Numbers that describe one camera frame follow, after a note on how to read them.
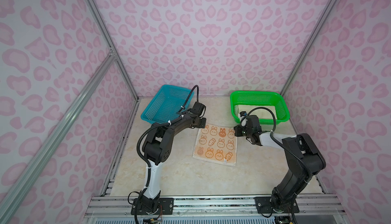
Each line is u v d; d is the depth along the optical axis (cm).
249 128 80
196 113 80
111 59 88
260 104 106
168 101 117
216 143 95
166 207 74
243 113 88
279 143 51
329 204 75
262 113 103
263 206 74
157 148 55
